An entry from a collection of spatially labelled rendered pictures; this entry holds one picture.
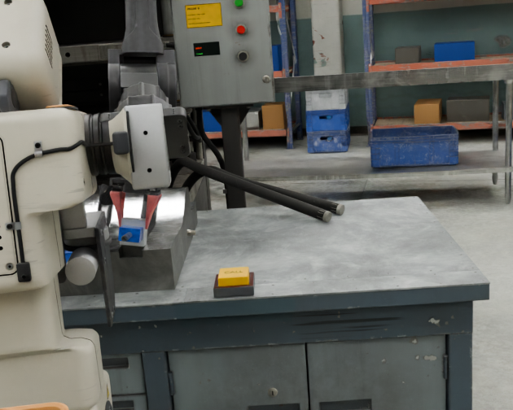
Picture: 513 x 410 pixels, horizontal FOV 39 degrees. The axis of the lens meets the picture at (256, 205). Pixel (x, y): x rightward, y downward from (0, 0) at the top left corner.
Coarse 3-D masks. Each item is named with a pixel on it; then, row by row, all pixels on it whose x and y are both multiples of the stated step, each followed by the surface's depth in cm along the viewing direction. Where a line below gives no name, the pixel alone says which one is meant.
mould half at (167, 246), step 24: (168, 192) 175; (168, 216) 168; (192, 216) 185; (168, 240) 151; (120, 264) 146; (144, 264) 146; (168, 264) 146; (72, 288) 148; (96, 288) 148; (120, 288) 148; (144, 288) 148; (168, 288) 147
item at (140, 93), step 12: (144, 84) 102; (132, 96) 100; (144, 96) 100; (156, 96) 102; (120, 108) 100; (168, 108) 98; (180, 108) 98; (108, 120) 96; (168, 120) 98; (180, 120) 98; (168, 132) 99; (180, 132) 100; (168, 144) 101; (180, 144) 101; (180, 156) 103
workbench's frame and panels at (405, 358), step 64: (64, 320) 142; (128, 320) 142; (192, 320) 147; (256, 320) 147; (320, 320) 147; (384, 320) 146; (448, 320) 146; (128, 384) 152; (192, 384) 152; (256, 384) 152; (320, 384) 152; (384, 384) 151; (448, 384) 150
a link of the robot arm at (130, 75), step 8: (128, 64) 108; (136, 64) 108; (144, 64) 108; (152, 64) 108; (128, 72) 106; (136, 72) 106; (144, 72) 106; (152, 72) 107; (128, 80) 104; (136, 80) 104; (144, 80) 104; (152, 80) 104
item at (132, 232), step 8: (128, 224) 146; (136, 224) 146; (144, 224) 146; (120, 232) 142; (128, 232) 142; (136, 232) 142; (144, 232) 146; (120, 240) 142; (128, 240) 142; (136, 240) 142; (144, 240) 147
